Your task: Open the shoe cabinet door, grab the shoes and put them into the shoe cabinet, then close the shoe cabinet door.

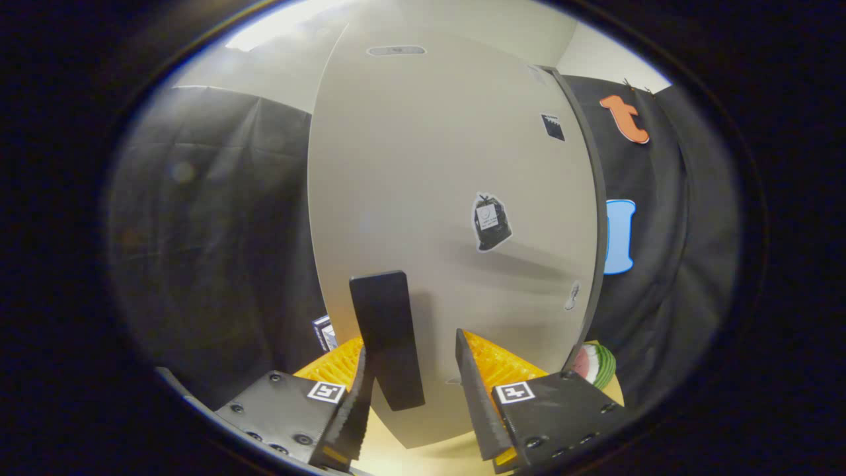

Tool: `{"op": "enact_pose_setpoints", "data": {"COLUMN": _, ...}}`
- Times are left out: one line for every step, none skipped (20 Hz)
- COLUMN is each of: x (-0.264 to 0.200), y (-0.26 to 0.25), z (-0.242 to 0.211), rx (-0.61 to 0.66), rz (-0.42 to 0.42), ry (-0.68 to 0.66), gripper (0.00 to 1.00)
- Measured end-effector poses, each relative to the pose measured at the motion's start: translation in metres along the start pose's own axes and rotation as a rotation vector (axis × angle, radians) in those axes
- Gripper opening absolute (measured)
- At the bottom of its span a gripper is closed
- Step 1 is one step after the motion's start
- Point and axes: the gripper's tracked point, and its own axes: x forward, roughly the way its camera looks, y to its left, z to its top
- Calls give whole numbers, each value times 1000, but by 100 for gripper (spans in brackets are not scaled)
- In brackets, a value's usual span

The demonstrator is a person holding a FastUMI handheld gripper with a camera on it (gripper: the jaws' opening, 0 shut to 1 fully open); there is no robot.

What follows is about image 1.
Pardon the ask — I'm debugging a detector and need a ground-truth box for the grey shoe cabinet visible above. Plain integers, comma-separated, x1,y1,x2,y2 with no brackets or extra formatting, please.
539,65,607,374

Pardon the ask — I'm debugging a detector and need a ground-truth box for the white shoe cabinet door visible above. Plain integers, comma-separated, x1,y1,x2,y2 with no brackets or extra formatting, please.
307,30,599,450

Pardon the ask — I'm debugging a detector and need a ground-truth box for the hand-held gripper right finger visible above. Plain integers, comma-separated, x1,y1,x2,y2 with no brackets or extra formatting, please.
455,329,638,473

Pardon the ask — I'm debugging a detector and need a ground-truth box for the black door handle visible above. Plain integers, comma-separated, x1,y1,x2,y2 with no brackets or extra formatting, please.
349,270,426,412

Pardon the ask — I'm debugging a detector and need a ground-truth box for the stack of books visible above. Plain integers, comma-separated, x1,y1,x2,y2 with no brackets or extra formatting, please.
312,315,339,352

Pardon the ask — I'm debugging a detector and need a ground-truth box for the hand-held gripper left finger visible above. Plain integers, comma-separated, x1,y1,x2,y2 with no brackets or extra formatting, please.
215,337,377,471

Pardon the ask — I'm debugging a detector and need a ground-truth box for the toy watermelon slice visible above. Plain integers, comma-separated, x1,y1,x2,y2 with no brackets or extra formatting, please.
572,341,617,389

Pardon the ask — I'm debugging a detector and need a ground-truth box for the black backdrop cloth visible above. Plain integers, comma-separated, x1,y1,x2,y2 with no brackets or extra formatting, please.
106,73,741,411

